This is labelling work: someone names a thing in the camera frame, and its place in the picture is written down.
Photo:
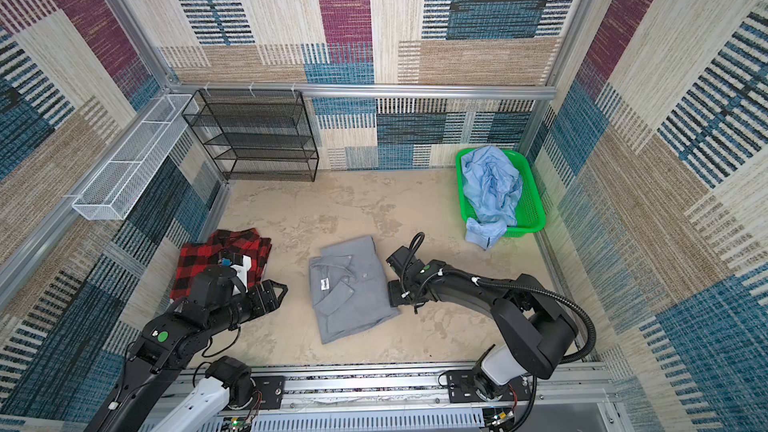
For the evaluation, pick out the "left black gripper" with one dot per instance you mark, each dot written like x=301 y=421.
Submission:
x=258 y=294

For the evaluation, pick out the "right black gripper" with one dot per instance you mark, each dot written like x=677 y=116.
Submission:
x=394 y=296

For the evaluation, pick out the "grey long sleeve shirt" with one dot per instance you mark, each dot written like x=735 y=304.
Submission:
x=349 y=289

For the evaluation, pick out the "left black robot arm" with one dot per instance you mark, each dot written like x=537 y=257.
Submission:
x=218 y=300

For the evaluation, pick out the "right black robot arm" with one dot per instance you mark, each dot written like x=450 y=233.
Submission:
x=536 y=330

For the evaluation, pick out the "red black plaid folded shirt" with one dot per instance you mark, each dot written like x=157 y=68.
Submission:
x=222 y=244

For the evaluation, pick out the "light blue shirt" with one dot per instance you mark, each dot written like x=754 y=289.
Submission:
x=493 y=187

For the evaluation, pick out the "green plastic basket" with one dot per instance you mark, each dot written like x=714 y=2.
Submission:
x=530 y=212

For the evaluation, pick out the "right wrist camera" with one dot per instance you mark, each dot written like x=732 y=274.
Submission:
x=400 y=261

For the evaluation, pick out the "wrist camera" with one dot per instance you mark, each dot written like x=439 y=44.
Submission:
x=400 y=261
x=241 y=264

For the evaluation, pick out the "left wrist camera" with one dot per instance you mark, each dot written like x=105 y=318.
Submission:
x=241 y=264

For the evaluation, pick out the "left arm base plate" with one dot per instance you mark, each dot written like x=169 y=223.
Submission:
x=267 y=393

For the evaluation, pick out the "aluminium front rail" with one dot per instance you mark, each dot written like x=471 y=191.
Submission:
x=402 y=386

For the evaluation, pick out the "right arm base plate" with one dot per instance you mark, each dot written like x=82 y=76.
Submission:
x=463 y=386

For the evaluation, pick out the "white slotted cable duct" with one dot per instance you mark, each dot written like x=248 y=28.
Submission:
x=423 y=418

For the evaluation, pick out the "black wire shelf rack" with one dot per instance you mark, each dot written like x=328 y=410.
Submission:
x=255 y=135

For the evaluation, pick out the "white wire mesh basket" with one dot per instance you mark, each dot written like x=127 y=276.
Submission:
x=114 y=191

